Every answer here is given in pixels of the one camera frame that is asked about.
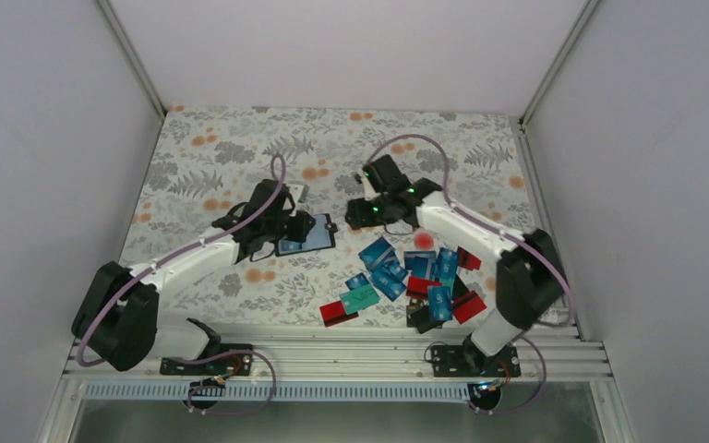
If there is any black leather card holder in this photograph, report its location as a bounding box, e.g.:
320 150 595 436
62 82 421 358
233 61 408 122
293 213 338 255

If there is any blue VIP card with chip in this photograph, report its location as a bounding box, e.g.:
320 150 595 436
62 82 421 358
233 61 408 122
276 239 304 257

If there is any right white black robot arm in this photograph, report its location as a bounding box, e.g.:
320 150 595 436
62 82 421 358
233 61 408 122
345 155 567 376

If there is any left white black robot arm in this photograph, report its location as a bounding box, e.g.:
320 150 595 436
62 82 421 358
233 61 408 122
71 179 316 374

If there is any blue striped card upper left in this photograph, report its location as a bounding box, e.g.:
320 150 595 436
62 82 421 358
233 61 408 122
358 237 400 271

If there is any blue logo card with chip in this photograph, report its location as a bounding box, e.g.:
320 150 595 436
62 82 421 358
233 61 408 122
371 269 407 302

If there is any blue card centre pile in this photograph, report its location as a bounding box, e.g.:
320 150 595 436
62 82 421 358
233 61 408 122
403 250 437 281

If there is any green VIP card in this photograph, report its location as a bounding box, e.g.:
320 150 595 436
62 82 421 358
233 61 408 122
340 285 380 315

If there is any red card middle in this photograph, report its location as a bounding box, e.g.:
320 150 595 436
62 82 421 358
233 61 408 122
406 275 442 301

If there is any red card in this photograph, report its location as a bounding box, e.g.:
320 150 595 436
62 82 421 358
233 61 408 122
451 291 487 324
319 301 359 328
457 246 482 270
406 275 442 301

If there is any red card lower left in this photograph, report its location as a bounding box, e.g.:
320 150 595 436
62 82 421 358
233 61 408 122
319 301 359 328

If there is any blue card upper right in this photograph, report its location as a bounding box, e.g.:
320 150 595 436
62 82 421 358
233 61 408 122
437 247 459 287

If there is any blue VIP card lower right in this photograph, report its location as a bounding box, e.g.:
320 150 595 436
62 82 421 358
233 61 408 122
427 285 452 322

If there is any red card far right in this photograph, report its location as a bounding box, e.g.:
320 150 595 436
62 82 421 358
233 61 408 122
457 246 482 270

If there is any black card bottom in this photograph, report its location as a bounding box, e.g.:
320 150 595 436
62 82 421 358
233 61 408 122
406 305 444 334

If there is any red card lower right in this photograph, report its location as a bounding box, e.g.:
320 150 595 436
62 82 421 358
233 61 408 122
451 291 487 324

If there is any floral patterned table mat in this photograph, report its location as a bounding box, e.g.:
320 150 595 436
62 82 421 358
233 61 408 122
120 105 537 326

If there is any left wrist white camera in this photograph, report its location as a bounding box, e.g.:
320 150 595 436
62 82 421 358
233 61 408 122
286 183 309 204

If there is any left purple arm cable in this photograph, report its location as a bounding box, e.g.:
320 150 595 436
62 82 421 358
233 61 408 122
75 152 287 418

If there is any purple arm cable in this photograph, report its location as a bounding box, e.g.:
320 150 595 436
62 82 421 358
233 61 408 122
75 152 287 418
364 134 576 418

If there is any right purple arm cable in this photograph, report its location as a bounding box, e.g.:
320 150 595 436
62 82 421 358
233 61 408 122
364 134 576 418

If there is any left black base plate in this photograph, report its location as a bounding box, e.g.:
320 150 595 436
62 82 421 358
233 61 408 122
159 353 252 377

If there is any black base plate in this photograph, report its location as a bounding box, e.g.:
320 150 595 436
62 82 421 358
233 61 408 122
427 344 522 378
159 353 252 377

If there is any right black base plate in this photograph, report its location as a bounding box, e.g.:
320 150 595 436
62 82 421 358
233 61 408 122
427 344 522 378

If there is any grey slotted cable duct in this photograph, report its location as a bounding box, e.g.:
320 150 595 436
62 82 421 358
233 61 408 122
82 380 469 403

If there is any aluminium front rail frame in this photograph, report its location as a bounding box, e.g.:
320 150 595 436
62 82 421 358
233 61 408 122
63 321 614 383

